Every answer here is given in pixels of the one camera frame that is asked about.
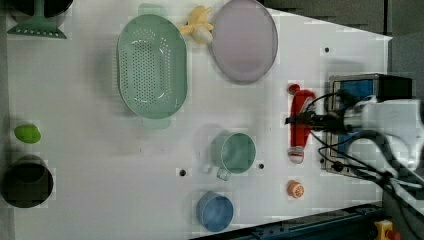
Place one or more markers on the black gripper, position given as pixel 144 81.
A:
pixel 332 122

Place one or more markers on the red ketchup bottle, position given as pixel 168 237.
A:
pixel 298 139

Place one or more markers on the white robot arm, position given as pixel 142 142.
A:
pixel 369 118

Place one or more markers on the pink round plate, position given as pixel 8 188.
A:
pixel 245 40

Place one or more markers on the upper strawberry toy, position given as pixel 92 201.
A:
pixel 293 88

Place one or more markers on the silver black toaster oven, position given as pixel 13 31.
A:
pixel 384 87

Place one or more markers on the orange slice toy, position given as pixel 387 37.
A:
pixel 295 189

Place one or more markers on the green metal mug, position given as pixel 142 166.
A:
pixel 232 153

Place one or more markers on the blue cup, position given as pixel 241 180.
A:
pixel 214 211

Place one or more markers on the yellow red emergency button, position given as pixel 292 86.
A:
pixel 385 231

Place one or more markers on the yellow toy banana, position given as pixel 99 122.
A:
pixel 197 25

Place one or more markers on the green oval colander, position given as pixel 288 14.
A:
pixel 152 60

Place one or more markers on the green lime toy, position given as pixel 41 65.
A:
pixel 27 133

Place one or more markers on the black cylinder container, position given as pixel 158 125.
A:
pixel 27 182

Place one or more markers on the green spatula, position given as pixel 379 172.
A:
pixel 38 25

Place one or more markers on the dark blue table rail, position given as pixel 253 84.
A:
pixel 353 223

